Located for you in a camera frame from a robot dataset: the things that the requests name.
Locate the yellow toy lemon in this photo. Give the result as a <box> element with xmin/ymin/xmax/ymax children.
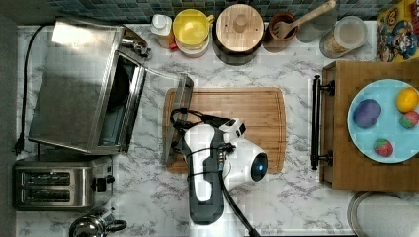
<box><xmin>395</xmin><ymin>87</ymin><xmax>418</xmax><ymax>113</ymax></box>

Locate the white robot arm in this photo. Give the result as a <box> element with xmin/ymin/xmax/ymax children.
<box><xmin>170</xmin><ymin>108</ymin><xmax>268</xmax><ymax>228</ymax></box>

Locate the black power cord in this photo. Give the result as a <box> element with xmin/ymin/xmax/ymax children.
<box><xmin>13</xmin><ymin>24</ymin><xmax>50</xmax><ymax>157</ymax></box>

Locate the light blue plate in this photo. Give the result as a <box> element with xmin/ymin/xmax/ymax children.
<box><xmin>347</xmin><ymin>79</ymin><xmax>419</xmax><ymax>164</ymax></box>

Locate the stainless steel two-slot toaster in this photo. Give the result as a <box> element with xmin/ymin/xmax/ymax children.
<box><xmin>13</xmin><ymin>156</ymin><xmax>115</xmax><ymax>211</ymax></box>

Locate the glass jar of cereal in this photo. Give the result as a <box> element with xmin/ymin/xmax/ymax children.
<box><xmin>319</xmin><ymin>16</ymin><xmax>368</xmax><ymax>59</ymax></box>

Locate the pink plastic cup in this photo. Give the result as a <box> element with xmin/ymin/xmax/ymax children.
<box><xmin>175</xmin><ymin>39</ymin><xmax>209</xmax><ymax>58</ymax></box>

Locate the purple toy fruit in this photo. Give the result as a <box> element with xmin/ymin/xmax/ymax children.
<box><xmin>353</xmin><ymin>99</ymin><xmax>381</xmax><ymax>128</ymax></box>

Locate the wooden spatula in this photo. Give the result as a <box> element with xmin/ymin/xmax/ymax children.
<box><xmin>272</xmin><ymin>0</ymin><xmax>336</xmax><ymax>39</ymax></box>

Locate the stainless steel kettle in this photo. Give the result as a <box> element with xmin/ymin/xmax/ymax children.
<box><xmin>69</xmin><ymin>207</ymin><xmax>127</xmax><ymax>237</ymax></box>

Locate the grey translucent cup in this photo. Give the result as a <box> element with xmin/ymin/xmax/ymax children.
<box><xmin>296</xmin><ymin>9</ymin><xmax>337</xmax><ymax>43</ymax></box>

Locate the wooden drawer box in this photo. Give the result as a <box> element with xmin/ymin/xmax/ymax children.
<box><xmin>311</xmin><ymin>60</ymin><xmax>418</xmax><ymax>192</ymax></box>

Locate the red toy strawberry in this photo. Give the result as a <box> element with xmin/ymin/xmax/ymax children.
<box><xmin>374</xmin><ymin>138</ymin><xmax>393</xmax><ymax>157</ymax></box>

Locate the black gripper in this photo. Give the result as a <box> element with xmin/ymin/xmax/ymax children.
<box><xmin>170</xmin><ymin>108</ymin><xmax>229</xmax><ymax>130</ymax></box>

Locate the white capped orange bottle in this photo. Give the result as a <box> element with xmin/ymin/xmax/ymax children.
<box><xmin>150</xmin><ymin>14</ymin><xmax>175</xmax><ymax>48</ymax></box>

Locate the black canister with wooden lid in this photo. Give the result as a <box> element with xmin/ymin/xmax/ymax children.
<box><xmin>212</xmin><ymin>4</ymin><xmax>265</xmax><ymax>65</ymax></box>

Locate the stainless steel toaster oven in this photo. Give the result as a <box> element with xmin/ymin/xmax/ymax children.
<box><xmin>29</xmin><ymin>17</ymin><xmax>151</xmax><ymax>155</ymax></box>

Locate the red green toy apple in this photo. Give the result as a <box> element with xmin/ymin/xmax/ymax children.
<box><xmin>399</xmin><ymin>111</ymin><xmax>419</xmax><ymax>129</ymax></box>

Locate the cereal box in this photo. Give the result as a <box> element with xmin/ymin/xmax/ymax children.
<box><xmin>377</xmin><ymin>0</ymin><xmax>419</xmax><ymax>62</ymax></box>

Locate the brown utensil holder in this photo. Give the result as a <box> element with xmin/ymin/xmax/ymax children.
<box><xmin>263</xmin><ymin>12</ymin><xmax>298</xmax><ymax>53</ymax></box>

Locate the yellow plastic cup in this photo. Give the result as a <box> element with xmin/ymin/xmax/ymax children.
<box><xmin>173</xmin><ymin>9</ymin><xmax>215</xmax><ymax>49</ymax></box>

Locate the bamboo cutting board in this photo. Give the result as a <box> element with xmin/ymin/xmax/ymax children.
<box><xmin>161</xmin><ymin>87</ymin><xmax>287</xmax><ymax>174</ymax></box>

